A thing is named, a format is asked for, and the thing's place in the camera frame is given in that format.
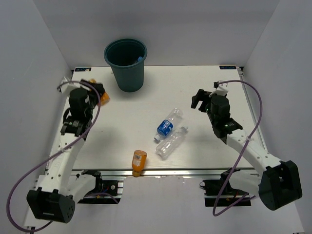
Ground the clear empty plastic bottle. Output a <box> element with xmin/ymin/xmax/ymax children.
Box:
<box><xmin>156</xmin><ymin>126</ymin><xmax>188</xmax><ymax>160</ymax></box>

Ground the blue table label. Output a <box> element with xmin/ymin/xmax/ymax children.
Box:
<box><xmin>74</xmin><ymin>67</ymin><xmax>91</xmax><ymax>72</ymax></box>
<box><xmin>219</xmin><ymin>65</ymin><xmax>236</xmax><ymax>70</ymax></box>

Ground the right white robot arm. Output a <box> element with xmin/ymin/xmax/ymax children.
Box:
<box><xmin>191</xmin><ymin>89</ymin><xmax>302</xmax><ymax>211</ymax></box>

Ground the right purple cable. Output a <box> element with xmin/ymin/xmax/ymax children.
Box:
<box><xmin>212</xmin><ymin>79</ymin><xmax>263</xmax><ymax>217</ymax></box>

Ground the dark green plastic bin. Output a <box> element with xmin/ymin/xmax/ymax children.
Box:
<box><xmin>104</xmin><ymin>38</ymin><xmax>148</xmax><ymax>93</ymax></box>

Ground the orange juice bottle front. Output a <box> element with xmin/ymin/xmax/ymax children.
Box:
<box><xmin>132</xmin><ymin>150</ymin><xmax>147</xmax><ymax>177</ymax></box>

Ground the right blue table label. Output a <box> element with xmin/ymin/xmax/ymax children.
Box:
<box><xmin>219</xmin><ymin>65</ymin><xmax>236</xmax><ymax>70</ymax></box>

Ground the blue label crushed bottle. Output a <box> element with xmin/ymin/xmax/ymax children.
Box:
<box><xmin>154</xmin><ymin>108</ymin><xmax>183</xmax><ymax>142</ymax></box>

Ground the left blue table label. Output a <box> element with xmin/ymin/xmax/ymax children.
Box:
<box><xmin>74</xmin><ymin>67</ymin><xmax>91</xmax><ymax>72</ymax></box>

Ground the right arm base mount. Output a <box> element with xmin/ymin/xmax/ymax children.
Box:
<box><xmin>199</xmin><ymin>170</ymin><xmax>252</xmax><ymax>208</ymax></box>

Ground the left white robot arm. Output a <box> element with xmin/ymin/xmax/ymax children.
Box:
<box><xmin>26</xmin><ymin>79</ymin><xmax>107</xmax><ymax>223</ymax></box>

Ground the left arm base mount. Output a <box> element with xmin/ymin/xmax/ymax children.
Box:
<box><xmin>76</xmin><ymin>170</ymin><xmax>120</xmax><ymax>204</ymax></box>

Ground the orange juice bottle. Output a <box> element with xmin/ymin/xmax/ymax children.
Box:
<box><xmin>89</xmin><ymin>79</ymin><xmax>110</xmax><ymax>106</ymax></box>
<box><xmin>132</xmin><ymin>150</ymin><xmax>147</xmax><ymax>177</ymax></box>

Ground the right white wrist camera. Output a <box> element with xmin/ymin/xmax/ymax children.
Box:
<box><xmin>209</xmin><ymin>81</ymin><xmax>229</xmax><ymax>97</ymax></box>

